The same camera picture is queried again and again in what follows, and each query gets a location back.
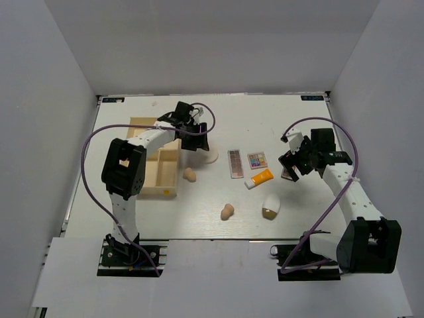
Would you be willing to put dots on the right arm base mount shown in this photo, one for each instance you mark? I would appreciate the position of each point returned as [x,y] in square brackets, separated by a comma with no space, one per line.
[315,261]

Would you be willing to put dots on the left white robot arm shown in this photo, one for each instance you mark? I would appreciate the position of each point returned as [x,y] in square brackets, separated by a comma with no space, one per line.
[124,169]

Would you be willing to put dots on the nude tan eyeshadow palette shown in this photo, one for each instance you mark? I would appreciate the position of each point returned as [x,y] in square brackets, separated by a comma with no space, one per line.
[285,175]

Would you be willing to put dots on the beige sponge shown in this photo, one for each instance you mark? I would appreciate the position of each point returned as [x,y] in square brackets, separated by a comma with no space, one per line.
[227,212]
[189,175]

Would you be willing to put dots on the round white powder puff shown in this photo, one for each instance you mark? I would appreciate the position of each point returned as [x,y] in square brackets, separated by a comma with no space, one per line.
[209,156]

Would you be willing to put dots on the colourful square eyeshadow palette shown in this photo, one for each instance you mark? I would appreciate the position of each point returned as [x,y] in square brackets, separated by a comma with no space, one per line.
[257,160]

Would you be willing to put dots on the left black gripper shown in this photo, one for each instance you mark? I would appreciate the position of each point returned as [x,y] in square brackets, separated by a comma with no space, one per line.
[199,141]

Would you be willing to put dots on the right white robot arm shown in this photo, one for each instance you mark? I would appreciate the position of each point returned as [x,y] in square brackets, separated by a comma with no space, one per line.
[370,242]

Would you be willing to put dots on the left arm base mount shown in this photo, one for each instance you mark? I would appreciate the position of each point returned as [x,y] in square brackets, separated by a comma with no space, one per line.
[124,260]

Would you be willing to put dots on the long brown eyeshadow palette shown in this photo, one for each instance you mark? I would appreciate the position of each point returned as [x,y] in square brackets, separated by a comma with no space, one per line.
[235,164]

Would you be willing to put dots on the orange sunscreen tube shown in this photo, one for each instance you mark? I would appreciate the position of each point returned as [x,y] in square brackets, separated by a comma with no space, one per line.
[263,176]

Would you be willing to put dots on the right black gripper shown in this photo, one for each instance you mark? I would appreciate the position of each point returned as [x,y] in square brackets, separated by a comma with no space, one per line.
[288,160]

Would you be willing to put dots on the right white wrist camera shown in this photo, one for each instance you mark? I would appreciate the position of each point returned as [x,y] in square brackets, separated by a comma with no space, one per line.
[293,138]

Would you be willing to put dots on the wooden compartment box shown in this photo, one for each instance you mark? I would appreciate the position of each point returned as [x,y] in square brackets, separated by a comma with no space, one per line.
[162,166]

